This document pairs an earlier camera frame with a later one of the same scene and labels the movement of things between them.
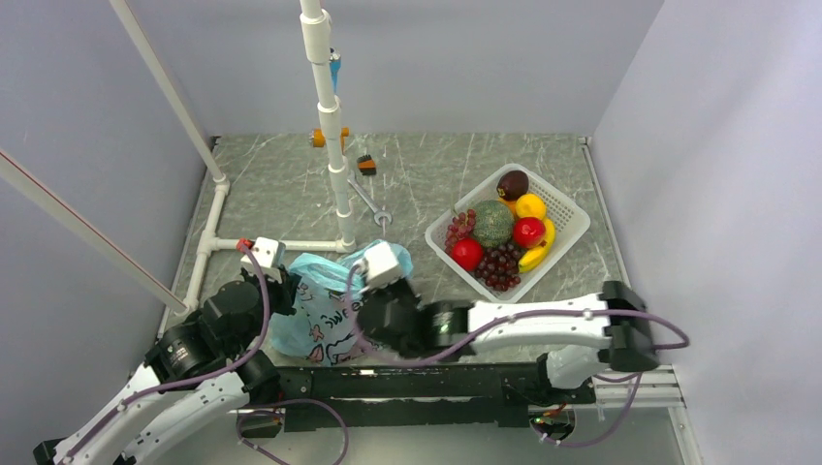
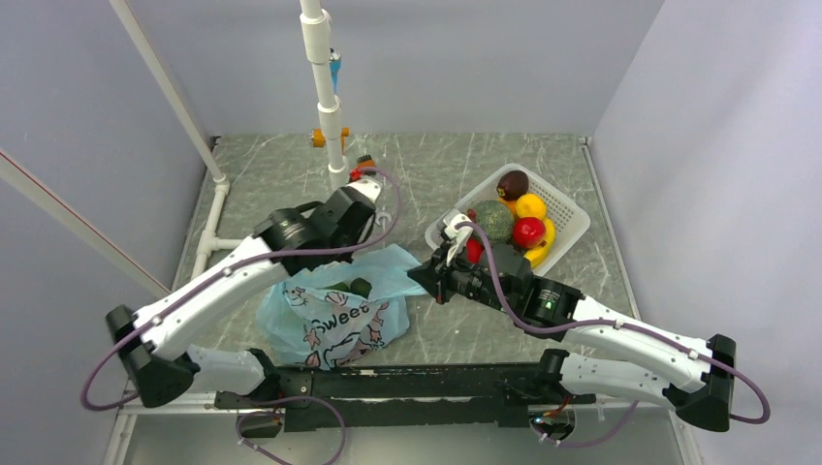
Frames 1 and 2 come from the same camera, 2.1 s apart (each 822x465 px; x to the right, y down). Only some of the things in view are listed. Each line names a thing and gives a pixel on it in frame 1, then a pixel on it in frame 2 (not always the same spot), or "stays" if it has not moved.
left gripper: [286, 285] → [345, 257]
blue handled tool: [334, 67] stays
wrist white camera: [381, 266] → [458, 234]
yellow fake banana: [533, 260] stays
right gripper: [400, 283] → [435, 275]
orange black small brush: [366, 166] stays
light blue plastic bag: [320, 325] stays
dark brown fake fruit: [512, 185] stays
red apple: [529, 232] stays
